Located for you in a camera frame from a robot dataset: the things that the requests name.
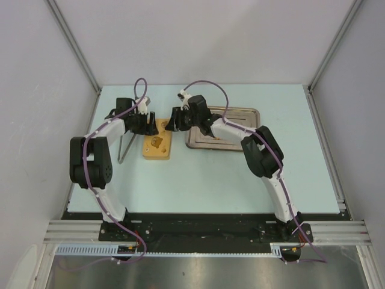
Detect aluminium frame post left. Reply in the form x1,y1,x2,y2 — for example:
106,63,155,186
45,0,101,95

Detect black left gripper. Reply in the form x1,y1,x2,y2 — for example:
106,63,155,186
129,110,158,136

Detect steel tongs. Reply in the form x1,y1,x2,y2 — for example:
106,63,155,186
117,134,137,164

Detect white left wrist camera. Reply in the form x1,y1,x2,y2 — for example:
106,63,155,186
135,96,150,114

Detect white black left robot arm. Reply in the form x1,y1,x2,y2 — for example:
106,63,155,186
69,96,158,241

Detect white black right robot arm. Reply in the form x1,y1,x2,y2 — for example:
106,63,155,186
165,90,309,241

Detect small steel tin lid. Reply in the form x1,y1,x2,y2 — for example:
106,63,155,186
142,119,172,156

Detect aluminium frame post right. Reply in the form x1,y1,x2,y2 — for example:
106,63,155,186
307,0,366,94

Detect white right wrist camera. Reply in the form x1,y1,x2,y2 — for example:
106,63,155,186
177,90,192,110

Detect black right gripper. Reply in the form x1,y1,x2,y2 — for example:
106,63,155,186
165,107,200,132

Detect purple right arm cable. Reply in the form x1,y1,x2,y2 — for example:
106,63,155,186
182,79,328,264

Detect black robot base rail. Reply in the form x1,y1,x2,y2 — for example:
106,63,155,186
61,210,315,253

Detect large steel baking tray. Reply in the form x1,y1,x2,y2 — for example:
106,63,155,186
185,107,260,152

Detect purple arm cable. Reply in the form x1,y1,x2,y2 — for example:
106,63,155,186
182,79,328,264
57,78,149,272

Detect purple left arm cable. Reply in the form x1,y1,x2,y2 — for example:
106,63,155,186
57,78,149,272

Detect aluminium frame post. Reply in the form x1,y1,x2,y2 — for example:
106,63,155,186
307,0,366,94
45,0,101,95

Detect white slotted cable duct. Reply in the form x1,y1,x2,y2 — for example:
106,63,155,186
56,243,285,258

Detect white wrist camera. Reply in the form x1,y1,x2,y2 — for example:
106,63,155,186
177,90,192,110
135,96,150,114

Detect gold cookie tin box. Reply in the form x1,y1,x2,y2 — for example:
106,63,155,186
143,155,170,161

